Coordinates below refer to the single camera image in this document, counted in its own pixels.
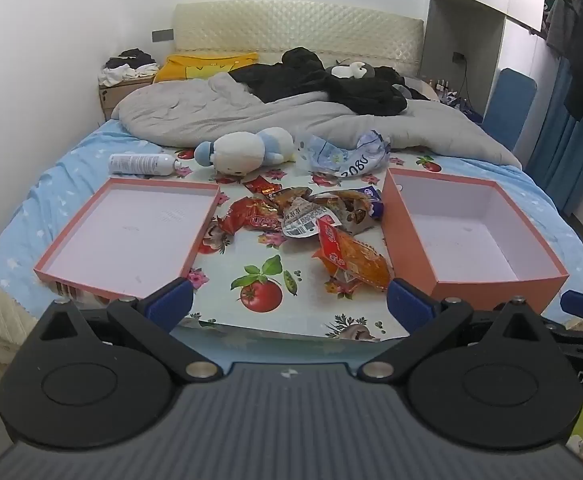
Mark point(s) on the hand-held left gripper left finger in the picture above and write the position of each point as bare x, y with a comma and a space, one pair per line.
171, 302

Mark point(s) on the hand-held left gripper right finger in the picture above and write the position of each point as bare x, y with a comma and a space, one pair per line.
409, 305

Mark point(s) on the orange snack packet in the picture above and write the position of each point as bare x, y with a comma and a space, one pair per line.
356, 260

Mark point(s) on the pink cardboard box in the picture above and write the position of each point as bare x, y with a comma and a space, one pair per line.
471, 235

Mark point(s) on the blue white snack packet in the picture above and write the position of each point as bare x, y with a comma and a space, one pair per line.
374, 200

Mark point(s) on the clear packet brown snacks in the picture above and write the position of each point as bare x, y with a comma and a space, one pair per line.
346, 210

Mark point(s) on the dried tofu snack packet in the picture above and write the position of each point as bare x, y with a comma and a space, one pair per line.
304, 222

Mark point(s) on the small dark red snack packet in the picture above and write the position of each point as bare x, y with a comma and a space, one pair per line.
262, 186

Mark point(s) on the pink cardboard box lid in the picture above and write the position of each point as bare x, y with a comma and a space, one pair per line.
126, 230

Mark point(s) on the fruit-printed table mat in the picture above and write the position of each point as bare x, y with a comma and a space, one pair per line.
311, 305

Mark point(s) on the white spray bottle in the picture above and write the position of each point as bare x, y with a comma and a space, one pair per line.
141, 165

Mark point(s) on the crumpled white blue plastic bag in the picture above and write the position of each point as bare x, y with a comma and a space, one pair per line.
351, 160

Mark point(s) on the white blue plush toy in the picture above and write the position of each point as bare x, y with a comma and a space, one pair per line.
241, 152

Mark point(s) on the grey duvet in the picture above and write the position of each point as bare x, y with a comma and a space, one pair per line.
196, 110

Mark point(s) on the small cluttered desk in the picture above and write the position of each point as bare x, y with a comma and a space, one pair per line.
471, 110

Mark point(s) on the blue covered chair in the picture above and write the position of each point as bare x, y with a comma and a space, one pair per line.
511, 105

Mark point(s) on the wooden nightstand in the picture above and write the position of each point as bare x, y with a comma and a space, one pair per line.
116, 97

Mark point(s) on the grey white garment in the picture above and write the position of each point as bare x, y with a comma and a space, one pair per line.
406, 92

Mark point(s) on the row of small bottles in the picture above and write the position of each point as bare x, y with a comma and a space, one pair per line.
444, 87

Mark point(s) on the pile of folded clothes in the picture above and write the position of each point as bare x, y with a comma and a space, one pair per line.
121, 72

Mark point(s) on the yellow pillow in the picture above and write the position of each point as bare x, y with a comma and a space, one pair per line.
191, 67

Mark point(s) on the black clothing heap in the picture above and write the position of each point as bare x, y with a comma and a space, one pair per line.
291, 80

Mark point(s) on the hanging grey jacket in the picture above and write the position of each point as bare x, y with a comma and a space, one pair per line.
564, 10

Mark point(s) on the cream quilted headboard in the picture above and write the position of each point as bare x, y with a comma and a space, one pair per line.
296, 30

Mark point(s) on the black wall outlet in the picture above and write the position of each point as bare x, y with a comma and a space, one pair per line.
459, 57

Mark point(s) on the grey wall switch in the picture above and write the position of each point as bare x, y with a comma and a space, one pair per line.
162, 36

